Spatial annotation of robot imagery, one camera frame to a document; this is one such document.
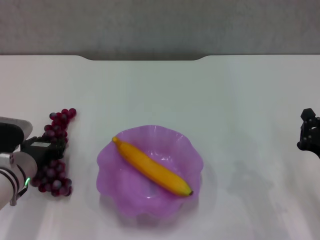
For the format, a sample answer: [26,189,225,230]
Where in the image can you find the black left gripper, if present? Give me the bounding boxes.
[20,135,68,174]

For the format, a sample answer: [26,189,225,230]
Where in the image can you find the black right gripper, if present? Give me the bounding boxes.
[296,107,320,159]

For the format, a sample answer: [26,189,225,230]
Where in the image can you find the dark red grape bunch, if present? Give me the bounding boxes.
[30,107,77,198]

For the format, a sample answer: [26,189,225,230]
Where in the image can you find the yellow banana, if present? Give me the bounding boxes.
[111,136,195,198]

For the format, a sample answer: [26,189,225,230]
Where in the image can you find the purple wavy plastic bowl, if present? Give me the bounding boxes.
[96,124,205,221]

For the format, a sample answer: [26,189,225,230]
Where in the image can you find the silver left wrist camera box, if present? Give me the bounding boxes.
[0,116,34,153]

